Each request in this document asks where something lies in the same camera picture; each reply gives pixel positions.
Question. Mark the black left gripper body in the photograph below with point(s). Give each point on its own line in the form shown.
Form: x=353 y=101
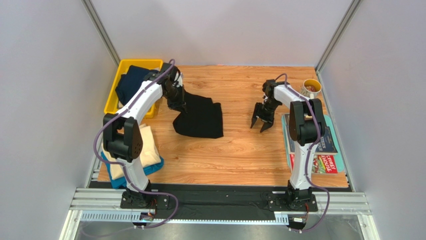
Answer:
x=174 y=92

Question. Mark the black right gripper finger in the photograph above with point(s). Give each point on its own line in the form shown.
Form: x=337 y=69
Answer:
x=266 y=126
x=257 y=113

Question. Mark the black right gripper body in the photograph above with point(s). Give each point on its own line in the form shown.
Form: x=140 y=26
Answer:
x=263 y=112

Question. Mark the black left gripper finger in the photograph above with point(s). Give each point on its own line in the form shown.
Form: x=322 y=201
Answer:
x=173 y=104
x=181 y=104

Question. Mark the black t shirt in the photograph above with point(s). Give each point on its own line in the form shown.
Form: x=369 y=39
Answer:
x=203 y=118

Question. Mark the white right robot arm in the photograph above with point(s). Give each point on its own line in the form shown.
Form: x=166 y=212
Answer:
x=306 y=126

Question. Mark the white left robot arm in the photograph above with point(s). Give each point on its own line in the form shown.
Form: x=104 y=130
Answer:
x=120 y=133

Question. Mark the navy blue folded shirt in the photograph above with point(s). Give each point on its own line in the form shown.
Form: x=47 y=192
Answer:
x=130 y=82

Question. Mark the yellow rimmed mug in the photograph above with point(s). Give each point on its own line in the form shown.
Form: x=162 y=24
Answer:
x=310 y=88

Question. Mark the cream folded shirt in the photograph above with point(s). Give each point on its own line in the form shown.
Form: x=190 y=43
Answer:
x=149 y=154

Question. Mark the yellow plastic bin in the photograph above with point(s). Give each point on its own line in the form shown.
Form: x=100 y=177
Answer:
x=112 y=103

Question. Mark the dark blue book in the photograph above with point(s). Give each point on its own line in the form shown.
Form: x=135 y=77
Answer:
x=326 y=145

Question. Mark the red illustrated book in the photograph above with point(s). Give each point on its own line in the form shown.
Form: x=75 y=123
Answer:
x=324 y=164

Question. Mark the teal folded shirt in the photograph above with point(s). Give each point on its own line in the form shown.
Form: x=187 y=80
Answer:
x=121 y=182

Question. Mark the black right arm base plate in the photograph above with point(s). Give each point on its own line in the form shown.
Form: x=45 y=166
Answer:
x=288 y=201

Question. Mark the left aluminium corner post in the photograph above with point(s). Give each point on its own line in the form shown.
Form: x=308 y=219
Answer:
x=96 y=20

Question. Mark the aluminium corner post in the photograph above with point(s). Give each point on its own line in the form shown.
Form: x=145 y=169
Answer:
x=96 y=20
x=338 y=33

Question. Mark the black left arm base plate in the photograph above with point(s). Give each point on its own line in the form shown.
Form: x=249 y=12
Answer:
x=137 y=200

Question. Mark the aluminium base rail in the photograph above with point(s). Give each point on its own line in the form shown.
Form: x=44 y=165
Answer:
x=342 y=215

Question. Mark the right aluminium corner post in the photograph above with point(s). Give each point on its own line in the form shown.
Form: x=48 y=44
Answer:
x=338 y=33

